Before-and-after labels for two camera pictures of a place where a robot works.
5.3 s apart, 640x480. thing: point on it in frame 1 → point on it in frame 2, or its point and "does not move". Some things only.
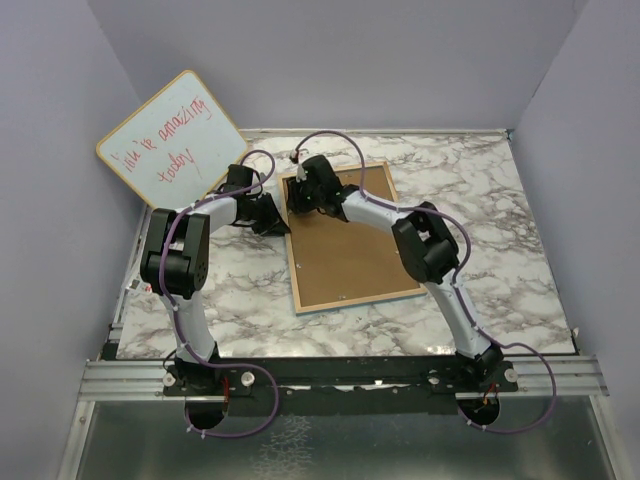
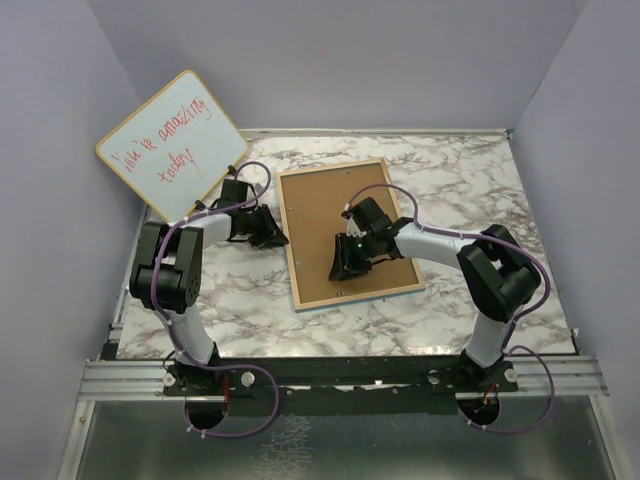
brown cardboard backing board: (337, 259) does not move
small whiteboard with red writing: (176, 148) does not move
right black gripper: (292, 197) → (343, 263)
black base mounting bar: (308, 388) does not move
